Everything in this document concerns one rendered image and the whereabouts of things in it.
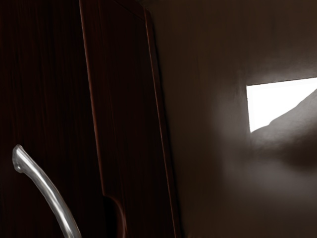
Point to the dark brown wooden cabinet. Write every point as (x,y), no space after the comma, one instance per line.
(128,119)

